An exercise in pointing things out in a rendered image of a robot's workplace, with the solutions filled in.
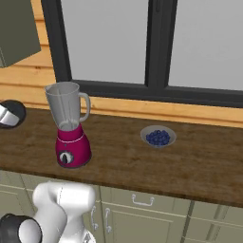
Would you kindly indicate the blueberries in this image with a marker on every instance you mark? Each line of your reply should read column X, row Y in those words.
column 158, row 138

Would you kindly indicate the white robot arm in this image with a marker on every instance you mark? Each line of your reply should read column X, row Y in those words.
column 63, row 202

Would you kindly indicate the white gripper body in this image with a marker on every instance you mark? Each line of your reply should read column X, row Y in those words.
column 8, row 117

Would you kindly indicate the grey bowl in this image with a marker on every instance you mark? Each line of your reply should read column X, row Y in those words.
column 146, row 132

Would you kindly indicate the olive wall cupboard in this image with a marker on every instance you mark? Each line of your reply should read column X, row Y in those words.
column 15, row 28

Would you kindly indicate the magenta blender with clear jar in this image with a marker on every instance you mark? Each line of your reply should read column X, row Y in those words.
column 72, row 148

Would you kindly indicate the olive cupboard door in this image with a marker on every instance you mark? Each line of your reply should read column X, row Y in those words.
column 142, row 228
column 87, row 218
column 12, row 199

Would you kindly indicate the dark window frame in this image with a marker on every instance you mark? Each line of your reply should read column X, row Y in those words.
column 156, row 47

